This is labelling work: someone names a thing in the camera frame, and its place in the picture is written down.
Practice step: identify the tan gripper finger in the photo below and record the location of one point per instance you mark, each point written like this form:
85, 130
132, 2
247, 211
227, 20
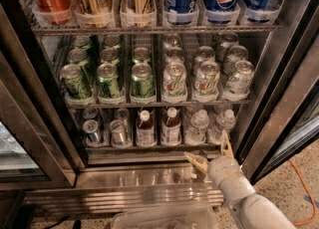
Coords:
198, 161
226, 148

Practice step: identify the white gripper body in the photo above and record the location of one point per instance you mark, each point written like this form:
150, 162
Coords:
223, 168

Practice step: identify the clear water bottle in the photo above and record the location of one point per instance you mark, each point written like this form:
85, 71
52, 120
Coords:
195, 132
225, 121

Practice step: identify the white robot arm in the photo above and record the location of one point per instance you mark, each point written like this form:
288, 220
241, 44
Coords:
249, 209

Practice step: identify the brown tea bottle right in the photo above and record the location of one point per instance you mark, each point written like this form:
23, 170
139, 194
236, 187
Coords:
170, 128

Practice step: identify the brown tea bottle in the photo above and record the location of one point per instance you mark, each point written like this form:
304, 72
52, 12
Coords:
145, 130
170, 128

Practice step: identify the steel fridge door right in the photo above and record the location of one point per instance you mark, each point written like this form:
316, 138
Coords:
280, 117

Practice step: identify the brown tea bottle left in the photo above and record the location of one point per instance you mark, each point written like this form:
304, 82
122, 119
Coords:
145, 130

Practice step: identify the steel fridge base grille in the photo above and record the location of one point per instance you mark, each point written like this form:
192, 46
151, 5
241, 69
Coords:
119, 189

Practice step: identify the glass fridge door left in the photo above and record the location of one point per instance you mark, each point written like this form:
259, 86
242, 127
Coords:
29, 116

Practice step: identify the clear plastic bin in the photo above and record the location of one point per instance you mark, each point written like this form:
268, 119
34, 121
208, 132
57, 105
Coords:
186, 216

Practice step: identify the white diet soda can right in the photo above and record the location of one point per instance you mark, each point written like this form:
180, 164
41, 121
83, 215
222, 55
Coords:
240, 77

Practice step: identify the white diet soda can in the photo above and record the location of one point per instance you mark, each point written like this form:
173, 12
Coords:
207, 77
240, 77
174, 76

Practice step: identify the white diet soda can middle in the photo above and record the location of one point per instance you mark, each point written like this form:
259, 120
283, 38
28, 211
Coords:
207, 77

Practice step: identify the white diet soda can left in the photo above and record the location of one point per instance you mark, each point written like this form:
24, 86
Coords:
174, 76

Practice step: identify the silver blue can front right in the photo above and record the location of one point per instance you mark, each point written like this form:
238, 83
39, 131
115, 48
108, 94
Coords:
118, 133

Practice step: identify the silver blue can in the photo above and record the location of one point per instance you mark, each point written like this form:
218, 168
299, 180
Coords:
118, 133
92, 130

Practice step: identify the green soda can front right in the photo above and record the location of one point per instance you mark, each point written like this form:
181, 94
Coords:
142, 81

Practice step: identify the green soda can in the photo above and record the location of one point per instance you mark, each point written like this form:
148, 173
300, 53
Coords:
75, 82
109, 83
110, 55
81, 58
141, 55
142, 81

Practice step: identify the silver blue can front left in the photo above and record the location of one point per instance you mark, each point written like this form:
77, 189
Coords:
92, 130

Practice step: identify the green soda can front middle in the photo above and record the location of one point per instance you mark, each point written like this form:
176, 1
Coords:
109, 83

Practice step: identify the green soda can front left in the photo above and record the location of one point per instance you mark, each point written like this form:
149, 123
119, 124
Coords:
75, 82

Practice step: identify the upper wire shelf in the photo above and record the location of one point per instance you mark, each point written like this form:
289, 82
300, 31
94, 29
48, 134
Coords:
70, 31

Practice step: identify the wire shelf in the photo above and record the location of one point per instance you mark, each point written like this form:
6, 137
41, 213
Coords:
155, 105
70, 31

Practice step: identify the middle wire shelf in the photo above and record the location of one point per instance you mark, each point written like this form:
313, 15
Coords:
155, 105

